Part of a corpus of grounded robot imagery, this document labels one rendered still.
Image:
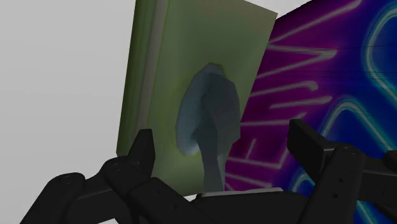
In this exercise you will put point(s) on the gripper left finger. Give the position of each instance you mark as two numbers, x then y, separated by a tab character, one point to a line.
124	183

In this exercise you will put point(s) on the purple blue neon-patterned robot stand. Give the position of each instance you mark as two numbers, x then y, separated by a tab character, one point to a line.
313	80

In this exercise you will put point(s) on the green tissue box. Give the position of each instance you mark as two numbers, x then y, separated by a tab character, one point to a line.
192	49

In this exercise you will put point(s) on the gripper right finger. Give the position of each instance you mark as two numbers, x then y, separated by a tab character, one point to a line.
338	173

